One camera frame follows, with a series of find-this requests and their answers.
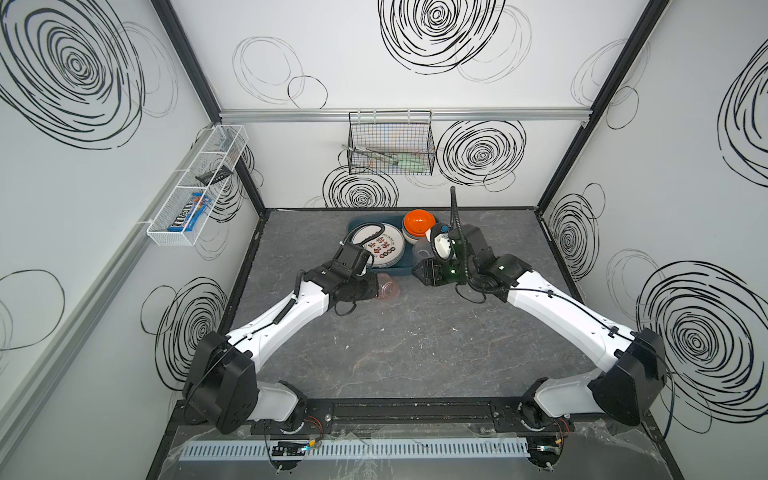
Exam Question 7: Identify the black wire basket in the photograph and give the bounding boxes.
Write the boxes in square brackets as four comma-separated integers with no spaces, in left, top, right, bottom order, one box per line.
[343,109,437,176]

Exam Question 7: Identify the black remote in basket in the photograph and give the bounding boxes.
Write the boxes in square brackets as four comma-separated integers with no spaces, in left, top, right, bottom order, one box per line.
[195,165,233,187]

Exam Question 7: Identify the pink plastic cup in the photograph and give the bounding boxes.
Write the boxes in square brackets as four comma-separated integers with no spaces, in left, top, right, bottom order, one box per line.
[377,273,400,300]

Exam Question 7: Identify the orange bowl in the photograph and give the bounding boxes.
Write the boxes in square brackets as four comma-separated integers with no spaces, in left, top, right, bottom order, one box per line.
[402,209,436,238]

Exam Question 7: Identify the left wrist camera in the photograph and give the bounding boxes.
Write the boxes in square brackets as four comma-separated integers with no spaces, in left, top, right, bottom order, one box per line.
[329,242,372,278]

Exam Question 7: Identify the white slotted cable duct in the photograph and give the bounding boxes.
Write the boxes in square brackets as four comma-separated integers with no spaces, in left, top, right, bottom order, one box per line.
[179,438,530,462]

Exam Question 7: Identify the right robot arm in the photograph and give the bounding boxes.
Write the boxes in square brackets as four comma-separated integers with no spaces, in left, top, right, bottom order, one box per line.
[412,254,669,431]

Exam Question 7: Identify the white wire shelf basket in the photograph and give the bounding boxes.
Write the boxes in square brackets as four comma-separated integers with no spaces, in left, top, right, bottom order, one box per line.
[146,124,248,247]

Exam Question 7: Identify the black front rail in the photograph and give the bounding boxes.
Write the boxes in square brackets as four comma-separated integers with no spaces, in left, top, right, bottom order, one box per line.
[170,395,652,436]

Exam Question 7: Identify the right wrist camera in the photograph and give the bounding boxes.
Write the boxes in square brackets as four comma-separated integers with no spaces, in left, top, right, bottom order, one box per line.
[428,223,494,265]

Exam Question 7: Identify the green item in basket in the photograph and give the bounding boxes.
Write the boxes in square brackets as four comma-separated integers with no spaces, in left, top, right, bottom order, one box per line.
[397,153,431,173]

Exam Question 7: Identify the cream bowl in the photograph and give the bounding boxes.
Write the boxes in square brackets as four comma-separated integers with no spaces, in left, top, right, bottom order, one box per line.
[403,233,419,245]

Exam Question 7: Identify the teal plastic bin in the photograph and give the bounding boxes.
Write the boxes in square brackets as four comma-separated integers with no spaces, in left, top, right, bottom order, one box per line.
[347,212,415,277]

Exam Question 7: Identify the blue candy packet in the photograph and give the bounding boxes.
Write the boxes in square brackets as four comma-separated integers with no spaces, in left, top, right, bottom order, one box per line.
[167,193,210,233]

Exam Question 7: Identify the clear glass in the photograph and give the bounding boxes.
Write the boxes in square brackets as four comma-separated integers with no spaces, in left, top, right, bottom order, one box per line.
[412,237,434,265]

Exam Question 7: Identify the metal tongs in basket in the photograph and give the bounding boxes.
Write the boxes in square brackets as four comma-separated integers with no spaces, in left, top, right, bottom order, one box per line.
[341,144,400,165]

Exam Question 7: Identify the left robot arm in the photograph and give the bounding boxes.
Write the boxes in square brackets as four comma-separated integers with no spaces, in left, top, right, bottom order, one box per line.
[183,269,380,434]

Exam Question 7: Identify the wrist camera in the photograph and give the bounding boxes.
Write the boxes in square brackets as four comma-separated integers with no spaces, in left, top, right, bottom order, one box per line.
[329,242,372,278]
[428,223,494,265]

